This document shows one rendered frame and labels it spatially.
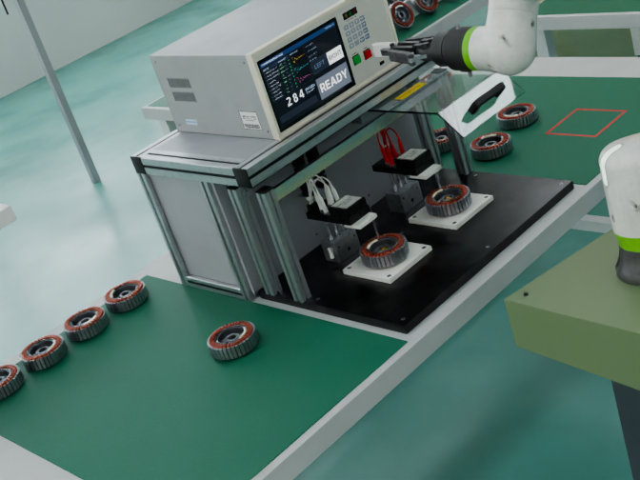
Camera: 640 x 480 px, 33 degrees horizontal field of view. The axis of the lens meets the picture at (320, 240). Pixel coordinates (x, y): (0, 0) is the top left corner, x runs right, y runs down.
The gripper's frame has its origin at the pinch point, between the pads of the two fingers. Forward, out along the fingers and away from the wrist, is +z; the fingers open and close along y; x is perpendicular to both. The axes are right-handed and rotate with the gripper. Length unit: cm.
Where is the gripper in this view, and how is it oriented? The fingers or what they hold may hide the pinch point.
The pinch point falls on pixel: (385, 50)
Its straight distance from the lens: 248.3
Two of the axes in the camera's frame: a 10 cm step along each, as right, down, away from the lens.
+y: 6.7, -5.0, 5.5
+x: -3.0, -8.6, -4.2
